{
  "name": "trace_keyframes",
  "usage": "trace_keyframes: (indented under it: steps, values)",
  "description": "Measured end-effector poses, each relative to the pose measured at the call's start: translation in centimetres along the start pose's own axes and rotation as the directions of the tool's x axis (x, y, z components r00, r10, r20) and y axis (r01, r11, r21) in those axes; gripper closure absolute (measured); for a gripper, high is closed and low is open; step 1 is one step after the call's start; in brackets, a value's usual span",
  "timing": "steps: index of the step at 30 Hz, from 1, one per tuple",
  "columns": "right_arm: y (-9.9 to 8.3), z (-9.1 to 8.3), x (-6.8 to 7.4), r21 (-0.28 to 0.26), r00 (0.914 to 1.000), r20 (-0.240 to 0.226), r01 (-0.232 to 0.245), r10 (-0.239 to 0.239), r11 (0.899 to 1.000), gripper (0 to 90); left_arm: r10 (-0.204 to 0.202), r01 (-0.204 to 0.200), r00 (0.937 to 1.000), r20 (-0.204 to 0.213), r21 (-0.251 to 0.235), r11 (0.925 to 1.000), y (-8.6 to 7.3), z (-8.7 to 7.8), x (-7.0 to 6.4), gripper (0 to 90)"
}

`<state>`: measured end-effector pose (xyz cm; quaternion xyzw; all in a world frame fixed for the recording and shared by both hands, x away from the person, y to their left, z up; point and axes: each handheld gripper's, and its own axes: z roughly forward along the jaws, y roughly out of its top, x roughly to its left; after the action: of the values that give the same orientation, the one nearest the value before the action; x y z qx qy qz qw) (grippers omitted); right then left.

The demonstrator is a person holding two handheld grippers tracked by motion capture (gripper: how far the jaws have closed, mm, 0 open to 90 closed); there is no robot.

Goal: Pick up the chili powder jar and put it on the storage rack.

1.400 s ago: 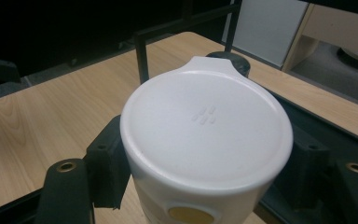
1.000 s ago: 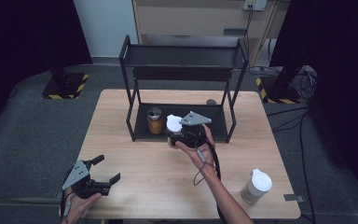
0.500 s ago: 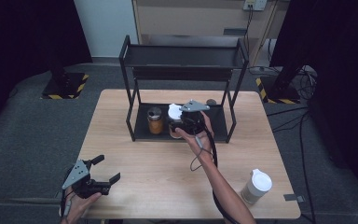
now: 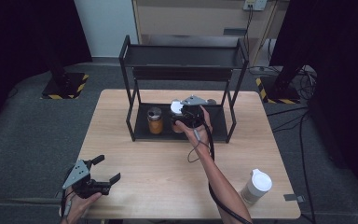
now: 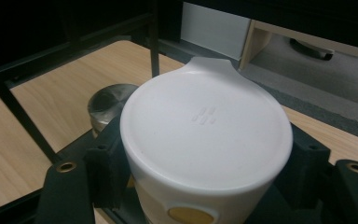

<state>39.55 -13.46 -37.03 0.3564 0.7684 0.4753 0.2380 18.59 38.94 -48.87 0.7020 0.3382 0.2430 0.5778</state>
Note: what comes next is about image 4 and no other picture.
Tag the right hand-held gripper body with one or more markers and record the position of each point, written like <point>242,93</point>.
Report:
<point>193,113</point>

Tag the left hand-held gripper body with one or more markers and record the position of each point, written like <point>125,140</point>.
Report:
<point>87,185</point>

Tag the brown jar with white lid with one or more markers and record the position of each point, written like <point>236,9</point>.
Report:
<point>176,107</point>

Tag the amber jar with silver lid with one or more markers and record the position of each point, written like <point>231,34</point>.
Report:
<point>155,123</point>

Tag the black metal shelf rack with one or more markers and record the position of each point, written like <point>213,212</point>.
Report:
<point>217,124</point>

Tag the person's right hand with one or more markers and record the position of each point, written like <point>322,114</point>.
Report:
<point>203,133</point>

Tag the person's left hand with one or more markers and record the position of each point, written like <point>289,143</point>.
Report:
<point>77,207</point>

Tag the small grey round disc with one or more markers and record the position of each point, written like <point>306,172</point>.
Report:
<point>212,101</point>

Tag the black stand base striped tape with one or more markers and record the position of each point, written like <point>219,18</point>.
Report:
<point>65,88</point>
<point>279,93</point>

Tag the grey cabinet label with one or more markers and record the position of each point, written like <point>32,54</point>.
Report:
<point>235,31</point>

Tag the beige wooden cabinet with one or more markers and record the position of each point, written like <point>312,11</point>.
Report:
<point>192,18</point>

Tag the pale jar with white lid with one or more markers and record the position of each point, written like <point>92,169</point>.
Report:
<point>256,186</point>

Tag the grey tape piece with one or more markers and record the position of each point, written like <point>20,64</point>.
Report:
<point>292,197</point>

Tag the dark curtain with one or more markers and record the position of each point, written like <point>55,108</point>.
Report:
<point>28,37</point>
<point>338,62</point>

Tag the black stand post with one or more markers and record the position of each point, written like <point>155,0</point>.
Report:
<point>287,76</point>
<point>57,68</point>

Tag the white wall outlet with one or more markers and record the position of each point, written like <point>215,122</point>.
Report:
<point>254,4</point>

